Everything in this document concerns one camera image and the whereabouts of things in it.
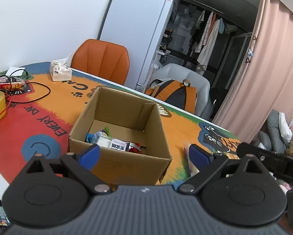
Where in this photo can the snacks inside box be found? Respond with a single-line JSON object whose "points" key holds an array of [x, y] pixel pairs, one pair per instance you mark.
{"points": [[103, 139]]}

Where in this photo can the grey armchair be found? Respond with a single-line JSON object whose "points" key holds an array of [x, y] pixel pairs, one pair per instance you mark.
{"points": [[179, 73]]}

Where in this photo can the white hanging towel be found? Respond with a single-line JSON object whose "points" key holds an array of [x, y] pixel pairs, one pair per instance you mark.
{"points": [[206, 53]]}

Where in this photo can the orange chair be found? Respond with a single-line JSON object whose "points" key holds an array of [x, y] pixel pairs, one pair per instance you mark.
{"points": [[104, 59]]}

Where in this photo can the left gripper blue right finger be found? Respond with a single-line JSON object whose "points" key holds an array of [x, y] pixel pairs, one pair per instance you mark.
{"points": [[209, 166]]}

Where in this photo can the grey sofa with cushions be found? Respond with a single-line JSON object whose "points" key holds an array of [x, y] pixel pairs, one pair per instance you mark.
{"points": [[276, 135]]}

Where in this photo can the brown cardboard box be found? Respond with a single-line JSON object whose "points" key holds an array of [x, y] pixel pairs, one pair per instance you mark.
{"points": [[129, 118]]}

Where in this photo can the colourful cat table mat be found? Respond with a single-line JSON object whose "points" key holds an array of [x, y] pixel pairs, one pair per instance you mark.
{"points": [[41, 118]]}

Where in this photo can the pink curtain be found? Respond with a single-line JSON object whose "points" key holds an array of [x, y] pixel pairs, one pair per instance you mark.
{"points": [[265, 79]]}

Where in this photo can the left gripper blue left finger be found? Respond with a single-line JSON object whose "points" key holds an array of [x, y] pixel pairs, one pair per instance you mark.
{"points": [[79, 167]]}

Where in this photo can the red snack packet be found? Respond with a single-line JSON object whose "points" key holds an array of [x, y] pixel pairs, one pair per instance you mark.
{"points": [[12, 86]]}

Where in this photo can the white refrigerator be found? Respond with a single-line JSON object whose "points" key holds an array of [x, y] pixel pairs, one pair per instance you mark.
{"points": [[137, 25]]}

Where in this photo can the orange black backpack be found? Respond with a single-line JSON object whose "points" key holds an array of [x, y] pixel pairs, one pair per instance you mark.
{"points": [[177, 93]]}

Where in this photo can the white tissue pack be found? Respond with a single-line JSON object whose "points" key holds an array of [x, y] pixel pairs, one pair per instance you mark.
{"points": [[60, 70]]}

